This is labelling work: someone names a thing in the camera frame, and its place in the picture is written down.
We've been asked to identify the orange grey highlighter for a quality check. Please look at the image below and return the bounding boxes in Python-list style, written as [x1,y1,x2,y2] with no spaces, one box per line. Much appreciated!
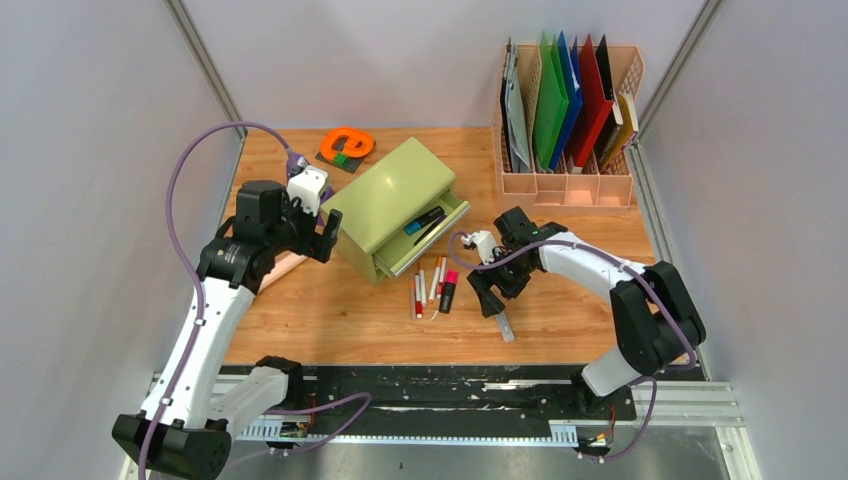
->
[495,312,515,343]

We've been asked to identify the green drawer cabinet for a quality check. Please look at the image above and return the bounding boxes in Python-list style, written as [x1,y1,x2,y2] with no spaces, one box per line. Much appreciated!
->
[320,137,471,285]

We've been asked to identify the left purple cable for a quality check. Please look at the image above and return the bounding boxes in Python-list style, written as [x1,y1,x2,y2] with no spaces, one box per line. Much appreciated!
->
[137,121,372,480]

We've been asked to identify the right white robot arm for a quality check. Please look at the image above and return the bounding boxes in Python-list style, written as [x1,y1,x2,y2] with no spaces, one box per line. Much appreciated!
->
[456,207,706,418]

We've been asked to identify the grey clipboard with papers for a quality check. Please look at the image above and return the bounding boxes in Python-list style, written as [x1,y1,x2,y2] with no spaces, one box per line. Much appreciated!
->
[500,39,532,174]

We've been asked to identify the black paperback book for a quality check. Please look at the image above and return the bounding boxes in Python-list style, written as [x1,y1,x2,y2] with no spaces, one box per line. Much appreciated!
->
[593,36,623,170]

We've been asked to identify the red white marker pen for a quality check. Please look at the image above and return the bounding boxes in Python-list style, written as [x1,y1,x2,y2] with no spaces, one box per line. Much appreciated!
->
[414,273,425,319]

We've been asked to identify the yellow book in rack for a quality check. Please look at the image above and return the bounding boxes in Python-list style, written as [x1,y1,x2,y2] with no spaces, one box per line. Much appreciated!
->
[600,92,640,174]

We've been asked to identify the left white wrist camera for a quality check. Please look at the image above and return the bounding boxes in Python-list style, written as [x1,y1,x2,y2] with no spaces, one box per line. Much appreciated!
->
[287,165,332,217]

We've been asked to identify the purple stapler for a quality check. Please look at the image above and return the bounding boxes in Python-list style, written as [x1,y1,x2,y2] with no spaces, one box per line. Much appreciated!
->
[286,154,321,222]

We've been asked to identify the pink capped black highlighter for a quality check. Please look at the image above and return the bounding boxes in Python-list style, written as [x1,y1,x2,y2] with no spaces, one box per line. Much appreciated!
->
[438,269,459,314]

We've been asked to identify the purple cable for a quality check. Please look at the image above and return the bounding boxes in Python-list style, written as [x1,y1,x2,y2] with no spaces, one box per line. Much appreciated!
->
[137,121,372,480]
[447,230,698,463]

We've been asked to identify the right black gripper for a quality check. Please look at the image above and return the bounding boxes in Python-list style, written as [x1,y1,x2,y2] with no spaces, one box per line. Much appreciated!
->
[467,248,535,318]

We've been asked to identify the orange tape dispenser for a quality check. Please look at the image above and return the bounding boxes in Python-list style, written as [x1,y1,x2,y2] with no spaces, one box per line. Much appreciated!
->
[316,126,375,174]

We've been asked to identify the grey thin marker pen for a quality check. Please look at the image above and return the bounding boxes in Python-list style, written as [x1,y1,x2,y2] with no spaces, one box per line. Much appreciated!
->
[408,277,418,320]

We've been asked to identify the black mounting base rail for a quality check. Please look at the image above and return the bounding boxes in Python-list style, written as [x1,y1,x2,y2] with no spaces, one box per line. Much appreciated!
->
[140,362,745,446]

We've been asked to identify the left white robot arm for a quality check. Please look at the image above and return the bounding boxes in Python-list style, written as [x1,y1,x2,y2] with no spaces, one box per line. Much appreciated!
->
[112,172,342,479]

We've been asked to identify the red tipped white pen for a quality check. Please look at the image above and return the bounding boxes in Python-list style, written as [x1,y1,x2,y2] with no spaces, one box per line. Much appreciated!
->
[435,256,447,299]

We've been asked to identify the orange white marker pen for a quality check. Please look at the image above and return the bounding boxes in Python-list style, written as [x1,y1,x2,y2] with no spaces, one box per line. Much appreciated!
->
[428,256,443,303]

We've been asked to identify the pink cylindrical tube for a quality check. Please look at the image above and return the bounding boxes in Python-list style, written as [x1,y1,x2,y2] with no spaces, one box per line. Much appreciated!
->
[259,253,307,292]

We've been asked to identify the green plastic folder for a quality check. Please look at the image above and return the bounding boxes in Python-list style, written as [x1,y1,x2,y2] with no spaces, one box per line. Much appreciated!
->
[532,32,569,171]

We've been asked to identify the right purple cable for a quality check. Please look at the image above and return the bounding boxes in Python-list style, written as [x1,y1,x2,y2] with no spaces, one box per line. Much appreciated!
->
[447,230,698,463]

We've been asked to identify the blue capped black marker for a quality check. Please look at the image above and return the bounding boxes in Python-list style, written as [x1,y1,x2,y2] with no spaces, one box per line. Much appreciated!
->
[404,206,444,236]

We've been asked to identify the blue plastic folder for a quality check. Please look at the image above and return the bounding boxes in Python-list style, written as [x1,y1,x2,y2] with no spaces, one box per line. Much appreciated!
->
[549,31,583,171]

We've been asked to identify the orange tipped white pen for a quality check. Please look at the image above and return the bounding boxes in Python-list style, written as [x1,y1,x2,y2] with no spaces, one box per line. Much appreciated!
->
[417,261,428,307]

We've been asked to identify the purple highlighter marker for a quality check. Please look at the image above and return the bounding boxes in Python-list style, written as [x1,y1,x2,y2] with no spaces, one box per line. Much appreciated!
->
[414,214,446,245]

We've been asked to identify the pink file organizer rack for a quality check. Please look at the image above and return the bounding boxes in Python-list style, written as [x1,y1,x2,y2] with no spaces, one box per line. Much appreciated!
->
[491,42,644,217]

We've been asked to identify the red plastic folder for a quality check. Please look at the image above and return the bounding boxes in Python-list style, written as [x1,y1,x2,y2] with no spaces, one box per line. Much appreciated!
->
[567,35,604,174]

